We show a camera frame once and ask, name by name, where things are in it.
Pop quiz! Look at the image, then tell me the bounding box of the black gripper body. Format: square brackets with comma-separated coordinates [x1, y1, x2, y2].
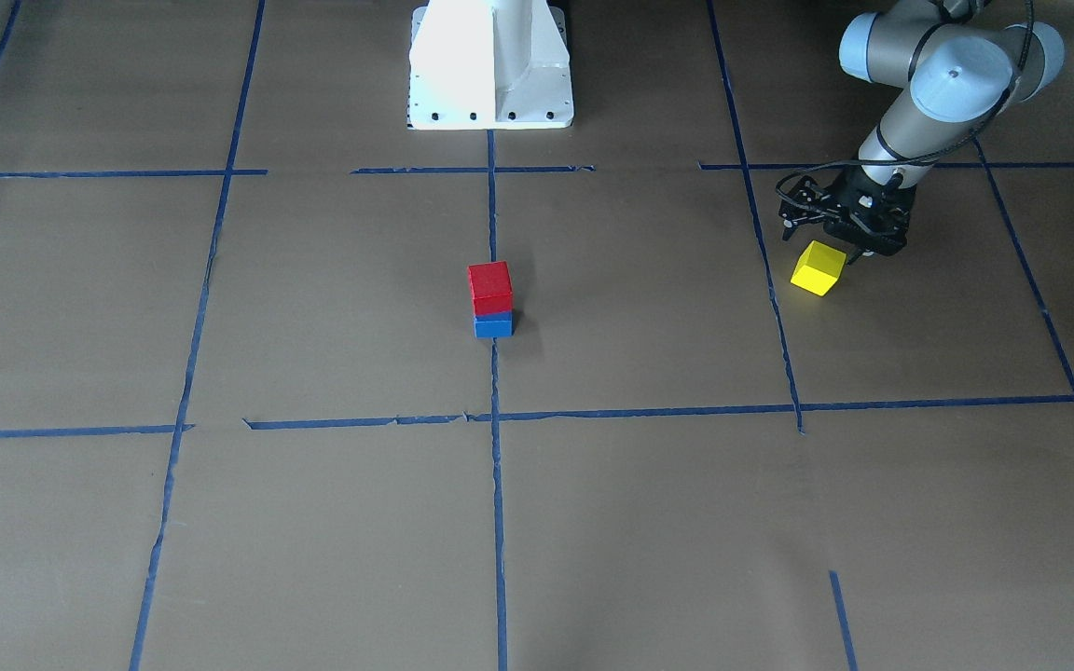
[826, 167, 916, 245]

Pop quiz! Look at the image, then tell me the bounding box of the yellow wooden cube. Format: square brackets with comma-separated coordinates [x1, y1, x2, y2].
[790, 240, 847, 296]

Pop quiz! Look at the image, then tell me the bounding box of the red wooden cube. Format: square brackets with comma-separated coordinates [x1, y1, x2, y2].
[466, 262, 513, 318]

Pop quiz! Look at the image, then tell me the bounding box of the blue wooden cube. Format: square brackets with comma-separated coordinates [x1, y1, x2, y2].
[473, 310, 516, 339]

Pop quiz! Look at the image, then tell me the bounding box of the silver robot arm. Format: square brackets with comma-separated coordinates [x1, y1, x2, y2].
[777, 1, 1066, 256]

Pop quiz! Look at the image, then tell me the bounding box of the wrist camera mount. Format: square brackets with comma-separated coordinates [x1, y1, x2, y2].
[847, 218, 908, 265]

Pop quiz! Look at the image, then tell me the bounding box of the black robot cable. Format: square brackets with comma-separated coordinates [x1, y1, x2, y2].
[775, 0, 1037, 201]

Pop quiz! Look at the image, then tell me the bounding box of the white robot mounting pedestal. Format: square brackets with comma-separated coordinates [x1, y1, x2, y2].
[406, 1, 575, 131]

